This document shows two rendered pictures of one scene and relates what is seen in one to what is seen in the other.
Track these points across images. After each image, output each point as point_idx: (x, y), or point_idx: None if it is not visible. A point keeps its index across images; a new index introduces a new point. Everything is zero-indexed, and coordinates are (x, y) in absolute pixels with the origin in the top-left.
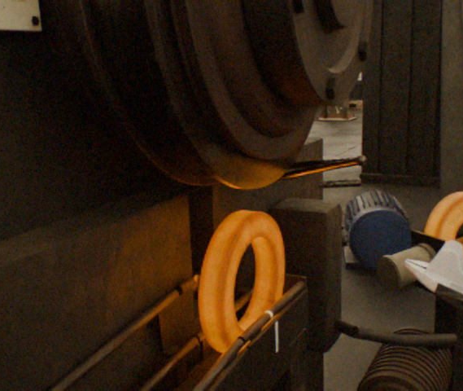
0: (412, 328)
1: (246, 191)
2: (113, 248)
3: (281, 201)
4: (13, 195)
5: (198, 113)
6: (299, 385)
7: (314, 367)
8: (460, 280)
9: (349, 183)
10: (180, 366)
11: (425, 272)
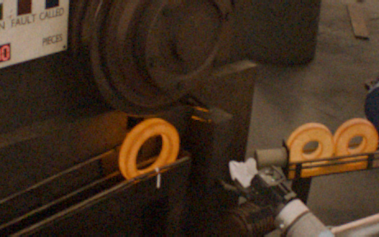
0: None
1: None
2: (82, 130)
3: None
4: (48, 104)
5: (114, 91)
6: (176, 205)
7: (228, 198)
8: (244, 178)
9: (204, 120)
10: (108, 181)
11: (233, 170)
